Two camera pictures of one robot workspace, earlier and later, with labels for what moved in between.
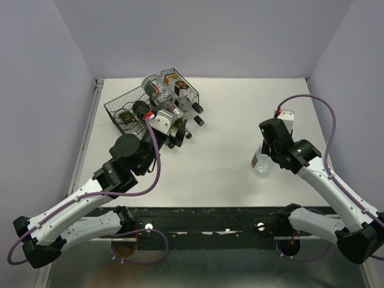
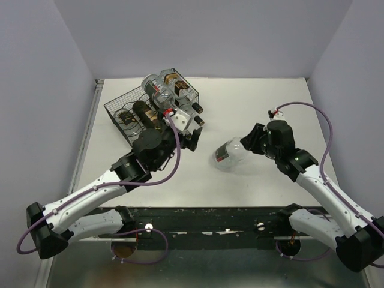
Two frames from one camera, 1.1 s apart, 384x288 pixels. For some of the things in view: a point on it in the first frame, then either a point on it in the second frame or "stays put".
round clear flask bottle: x=261 y=163 -> x=229 y=154
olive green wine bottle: x=179 y=128 -> x=170 y=111
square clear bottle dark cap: x=182 y=90 stays put
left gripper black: x=170 y=140 -> x=191 y=144
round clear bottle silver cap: x=161 y=96 stays put
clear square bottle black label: x=188 y=98 -> x=181 y=103
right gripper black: x=265 y=149 -> x=250 y=141
